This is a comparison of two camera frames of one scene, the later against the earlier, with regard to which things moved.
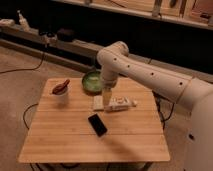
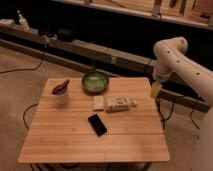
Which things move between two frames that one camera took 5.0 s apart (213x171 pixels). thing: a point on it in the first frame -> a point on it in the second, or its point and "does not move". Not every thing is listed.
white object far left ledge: x=7 y=22 does not move
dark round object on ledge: x=65 y=35 does not move
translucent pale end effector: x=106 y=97 -> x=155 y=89
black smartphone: x=98 y=125 does not move
